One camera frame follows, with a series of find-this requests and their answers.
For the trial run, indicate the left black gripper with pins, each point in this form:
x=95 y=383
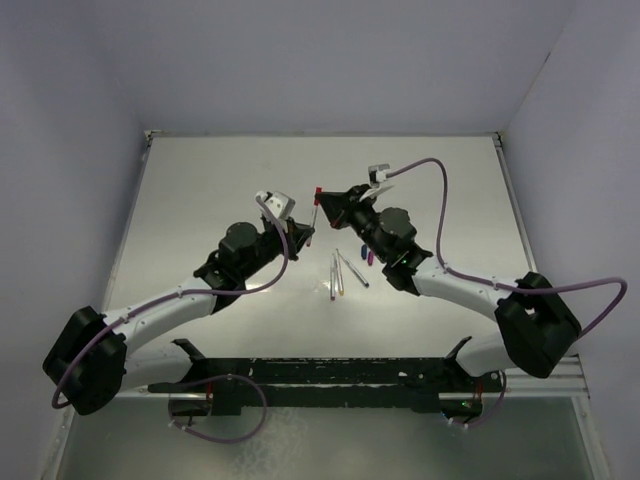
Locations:
x=297 y=232

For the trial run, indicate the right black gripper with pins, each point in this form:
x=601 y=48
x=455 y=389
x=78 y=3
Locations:
x=342 y=207

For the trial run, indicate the red marker pen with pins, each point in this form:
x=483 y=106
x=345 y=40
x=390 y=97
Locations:
x=314 y=213

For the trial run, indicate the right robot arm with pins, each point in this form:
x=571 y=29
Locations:
x=535 y=328

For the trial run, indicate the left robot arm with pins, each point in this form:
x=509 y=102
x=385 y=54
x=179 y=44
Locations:
x=90 y=360

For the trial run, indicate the yellow marker pen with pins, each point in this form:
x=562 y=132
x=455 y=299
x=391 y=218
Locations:
x=339 y=276

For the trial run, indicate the purple marker pen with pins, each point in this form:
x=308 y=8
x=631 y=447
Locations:
x=333 y=279

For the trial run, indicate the blue marker pen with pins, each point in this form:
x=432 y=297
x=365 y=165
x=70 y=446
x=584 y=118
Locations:
x=354 y=270

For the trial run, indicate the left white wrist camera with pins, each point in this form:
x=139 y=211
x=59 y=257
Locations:
x=277 y=203

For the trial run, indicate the black base frame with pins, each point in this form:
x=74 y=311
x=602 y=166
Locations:
x=223 y=386

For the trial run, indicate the aluminium rail right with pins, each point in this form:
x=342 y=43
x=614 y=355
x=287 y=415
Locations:
x=568 y=377

